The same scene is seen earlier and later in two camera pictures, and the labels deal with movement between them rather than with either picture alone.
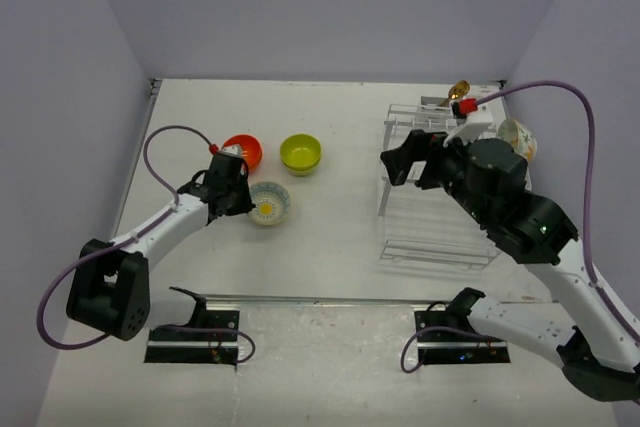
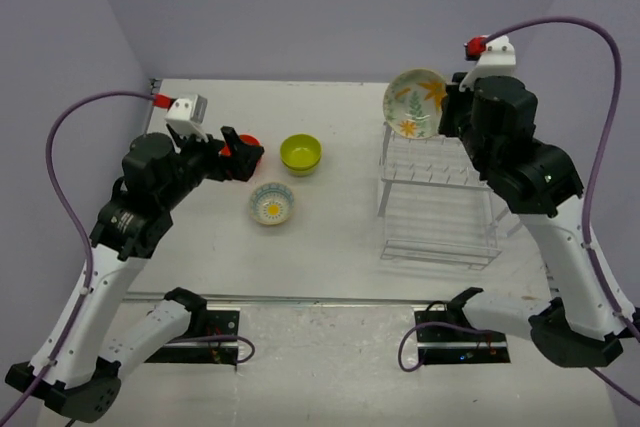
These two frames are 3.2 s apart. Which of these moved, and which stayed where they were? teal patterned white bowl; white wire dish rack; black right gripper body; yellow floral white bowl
Moved: black right gripper body; yellow floral white bowl
Stayed: white wire dish rack; teal patterned white bowl
